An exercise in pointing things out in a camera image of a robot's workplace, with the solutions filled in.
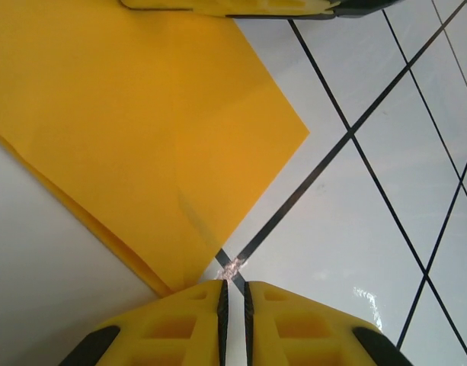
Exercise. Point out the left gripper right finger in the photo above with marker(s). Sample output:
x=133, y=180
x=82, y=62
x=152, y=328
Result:
x=301, y=335

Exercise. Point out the orange square paper sheet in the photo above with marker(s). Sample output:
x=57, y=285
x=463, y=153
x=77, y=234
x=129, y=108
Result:
x=122, y=114

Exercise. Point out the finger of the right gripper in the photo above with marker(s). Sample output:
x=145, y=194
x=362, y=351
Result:
x=218, y=5

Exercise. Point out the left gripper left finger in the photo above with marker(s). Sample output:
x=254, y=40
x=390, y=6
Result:
x=172, y=335

